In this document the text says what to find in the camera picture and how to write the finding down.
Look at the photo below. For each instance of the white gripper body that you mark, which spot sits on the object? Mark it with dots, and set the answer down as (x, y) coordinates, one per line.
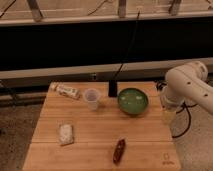
(168, 115)

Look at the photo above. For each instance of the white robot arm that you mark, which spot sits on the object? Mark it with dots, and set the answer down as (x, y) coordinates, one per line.
(183, 82)

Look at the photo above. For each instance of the green bowl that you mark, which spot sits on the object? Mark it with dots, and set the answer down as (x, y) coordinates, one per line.
(132, 101)

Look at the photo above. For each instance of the brown chocolate bar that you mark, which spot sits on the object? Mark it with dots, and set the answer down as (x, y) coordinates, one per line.
(119, 151)

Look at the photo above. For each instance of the clear plastic cup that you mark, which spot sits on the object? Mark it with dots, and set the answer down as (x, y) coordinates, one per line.
(91, 97)

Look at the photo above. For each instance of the white wrapped packet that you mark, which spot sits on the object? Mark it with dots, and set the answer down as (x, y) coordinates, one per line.
(66, 90)

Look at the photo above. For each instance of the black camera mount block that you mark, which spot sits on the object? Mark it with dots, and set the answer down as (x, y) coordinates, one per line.
(112, 92)

